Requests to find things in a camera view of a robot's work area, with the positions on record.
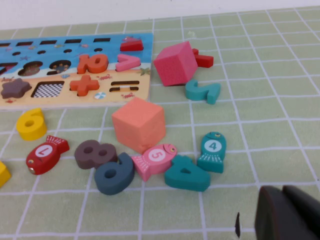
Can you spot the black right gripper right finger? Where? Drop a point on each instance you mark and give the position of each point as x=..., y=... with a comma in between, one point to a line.
x=307, y=205

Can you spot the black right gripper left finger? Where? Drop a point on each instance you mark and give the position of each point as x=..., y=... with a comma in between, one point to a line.
x=275, y=217

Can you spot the yellow number six piece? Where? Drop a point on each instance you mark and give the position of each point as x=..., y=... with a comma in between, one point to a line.
x=36, y=131

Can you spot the teal fish piece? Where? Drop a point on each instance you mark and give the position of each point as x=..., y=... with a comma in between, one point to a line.
x=212, y=160

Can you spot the teal number four piece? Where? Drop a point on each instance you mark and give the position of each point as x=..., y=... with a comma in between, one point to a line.
x=190, y=182

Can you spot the pink fish piece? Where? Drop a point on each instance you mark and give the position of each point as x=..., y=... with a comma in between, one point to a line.
x=155, y=165

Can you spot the teal number two piece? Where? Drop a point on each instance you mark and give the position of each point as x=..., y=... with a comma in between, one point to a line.
x=200, y=91

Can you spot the blue-grey number nine piece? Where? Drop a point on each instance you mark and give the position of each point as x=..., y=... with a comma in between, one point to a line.
x=120, y=182

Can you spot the red number piece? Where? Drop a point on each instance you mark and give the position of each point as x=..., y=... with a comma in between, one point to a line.
x=203, y=61

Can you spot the brown number eight piece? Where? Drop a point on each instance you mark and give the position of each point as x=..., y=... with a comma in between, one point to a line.
x=82, y=162

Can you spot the pink greater-than sign piece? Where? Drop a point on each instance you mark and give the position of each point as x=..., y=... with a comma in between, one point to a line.
x=127, y=63

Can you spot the red minus sign piece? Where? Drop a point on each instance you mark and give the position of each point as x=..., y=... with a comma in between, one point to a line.
x=131, y=46

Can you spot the orange plus sign piece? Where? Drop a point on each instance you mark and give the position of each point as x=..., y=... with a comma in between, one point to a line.
x=83, y=85

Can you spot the colourful wooden puzzle board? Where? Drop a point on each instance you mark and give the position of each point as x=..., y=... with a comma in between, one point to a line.
x=110, y=50

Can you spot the red fish piece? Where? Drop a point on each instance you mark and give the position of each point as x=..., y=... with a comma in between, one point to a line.
x=45, y=157

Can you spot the orange number ten piece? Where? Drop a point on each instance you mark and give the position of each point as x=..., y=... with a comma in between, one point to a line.
x=92, y=63

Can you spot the yellow pentagon piece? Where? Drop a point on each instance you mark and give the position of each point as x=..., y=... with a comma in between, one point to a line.
x=3, y=173

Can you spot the brown star piece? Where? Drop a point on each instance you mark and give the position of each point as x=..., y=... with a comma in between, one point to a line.
x=15, y=88

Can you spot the green checked tablecloth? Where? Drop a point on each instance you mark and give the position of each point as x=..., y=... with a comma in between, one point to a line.
x=250, y=112

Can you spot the orange foam cube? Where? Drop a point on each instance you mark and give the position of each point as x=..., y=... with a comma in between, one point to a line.
x=140, y=125

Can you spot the pink cube block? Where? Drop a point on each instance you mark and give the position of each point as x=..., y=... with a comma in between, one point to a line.
x=175, y=65

